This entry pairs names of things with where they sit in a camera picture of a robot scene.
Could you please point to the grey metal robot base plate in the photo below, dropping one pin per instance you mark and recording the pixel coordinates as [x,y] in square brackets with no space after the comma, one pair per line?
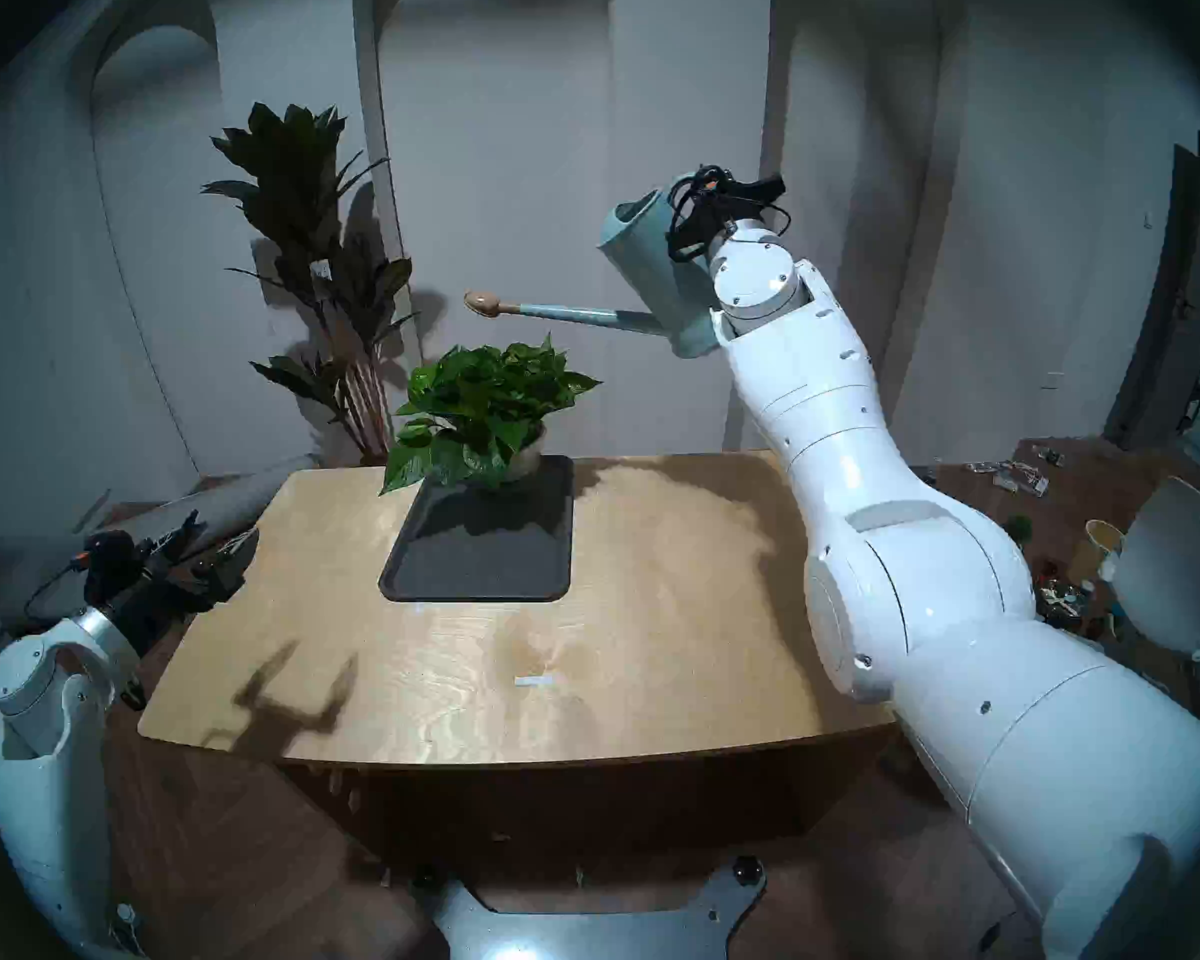
[580,933]

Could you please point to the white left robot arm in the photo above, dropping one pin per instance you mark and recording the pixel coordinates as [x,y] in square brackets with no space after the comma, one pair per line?
[45,798]

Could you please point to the tall dark leafy floor plant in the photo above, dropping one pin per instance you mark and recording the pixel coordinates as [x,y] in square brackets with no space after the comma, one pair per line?
[290,168]

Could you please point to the white office chair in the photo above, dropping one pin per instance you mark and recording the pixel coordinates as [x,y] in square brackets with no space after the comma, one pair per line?
[1175,568]

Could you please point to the green pothos in white pot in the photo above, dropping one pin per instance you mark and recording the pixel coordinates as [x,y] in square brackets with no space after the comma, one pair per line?
[470,398]

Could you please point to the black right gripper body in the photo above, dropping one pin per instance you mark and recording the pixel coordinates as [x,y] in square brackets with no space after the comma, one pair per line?
[725,203]

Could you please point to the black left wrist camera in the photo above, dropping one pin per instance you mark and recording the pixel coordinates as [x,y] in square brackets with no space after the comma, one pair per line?
[108,556]

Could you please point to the green lying bottle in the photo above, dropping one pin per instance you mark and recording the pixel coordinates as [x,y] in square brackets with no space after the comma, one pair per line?
[1050,456]

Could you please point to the pale yellow bucket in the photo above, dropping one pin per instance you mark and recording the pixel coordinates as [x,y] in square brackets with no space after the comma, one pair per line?
[1098,550]

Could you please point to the black rectangular tray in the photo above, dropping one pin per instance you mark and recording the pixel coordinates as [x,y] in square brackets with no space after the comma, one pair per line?
[480,568]

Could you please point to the small potted floor plant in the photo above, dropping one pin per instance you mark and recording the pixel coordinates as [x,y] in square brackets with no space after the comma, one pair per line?
[1020,528]

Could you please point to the light wooden table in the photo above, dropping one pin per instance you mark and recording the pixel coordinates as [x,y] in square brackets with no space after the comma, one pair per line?
[610,668]

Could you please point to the light blue watering can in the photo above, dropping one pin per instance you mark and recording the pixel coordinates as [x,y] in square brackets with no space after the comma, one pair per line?
[650,268]

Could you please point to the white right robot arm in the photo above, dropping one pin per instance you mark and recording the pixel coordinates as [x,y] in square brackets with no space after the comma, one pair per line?
[910,568]

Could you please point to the round tray with small items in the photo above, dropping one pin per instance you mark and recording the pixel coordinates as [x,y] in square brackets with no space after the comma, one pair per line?
[1065,598]

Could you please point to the dark grey door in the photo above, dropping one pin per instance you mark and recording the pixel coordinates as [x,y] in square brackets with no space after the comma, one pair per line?
[1160,348]

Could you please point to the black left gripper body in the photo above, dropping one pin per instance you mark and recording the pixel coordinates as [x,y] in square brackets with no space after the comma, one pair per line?
[155,603]

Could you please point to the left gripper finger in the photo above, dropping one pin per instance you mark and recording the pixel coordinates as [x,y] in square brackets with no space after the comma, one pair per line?
[175,545]
[228,570]

